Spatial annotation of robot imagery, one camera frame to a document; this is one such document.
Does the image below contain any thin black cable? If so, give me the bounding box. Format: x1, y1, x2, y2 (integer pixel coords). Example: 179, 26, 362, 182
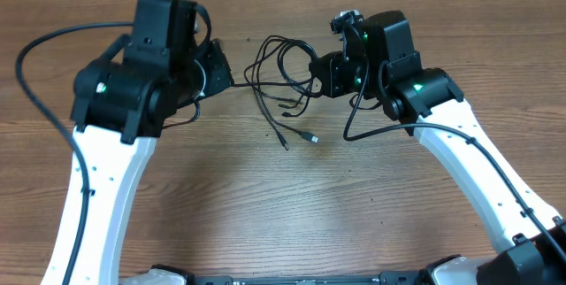
242, 35, 316, 151

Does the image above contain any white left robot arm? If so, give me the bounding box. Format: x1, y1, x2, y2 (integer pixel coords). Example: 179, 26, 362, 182
42, 0, 233, 284

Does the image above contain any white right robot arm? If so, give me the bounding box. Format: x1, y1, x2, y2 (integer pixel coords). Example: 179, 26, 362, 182
309, 10, 565, 284

